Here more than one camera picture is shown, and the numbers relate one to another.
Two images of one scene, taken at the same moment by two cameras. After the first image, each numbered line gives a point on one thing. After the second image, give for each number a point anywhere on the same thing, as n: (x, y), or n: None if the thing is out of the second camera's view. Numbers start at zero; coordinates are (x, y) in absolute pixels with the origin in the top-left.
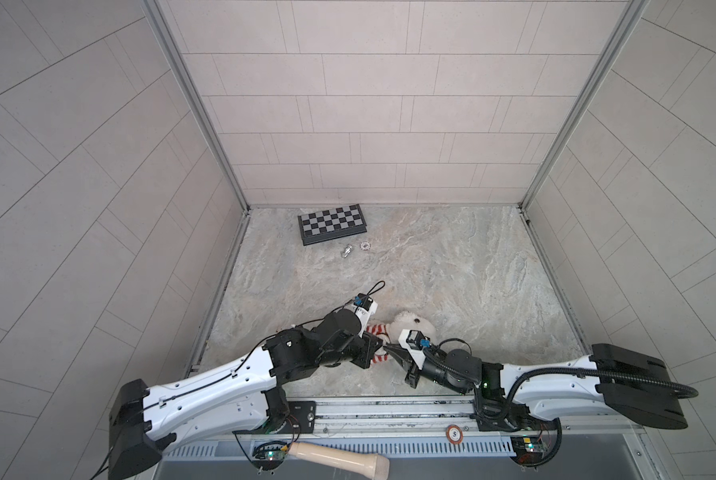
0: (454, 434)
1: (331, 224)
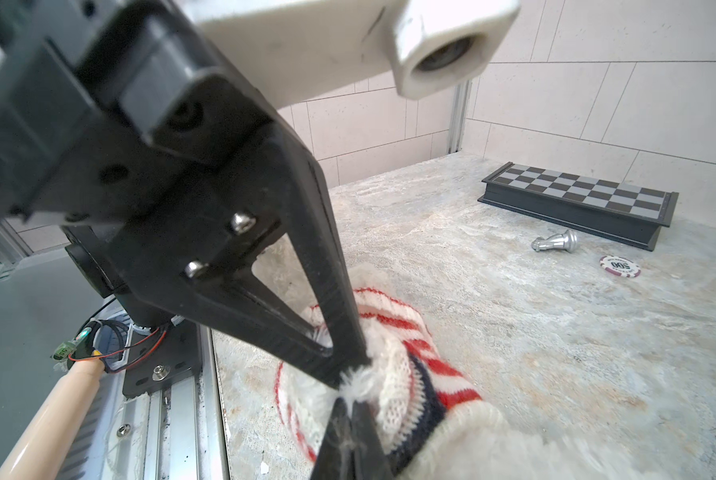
0: None
1: (626, 211)
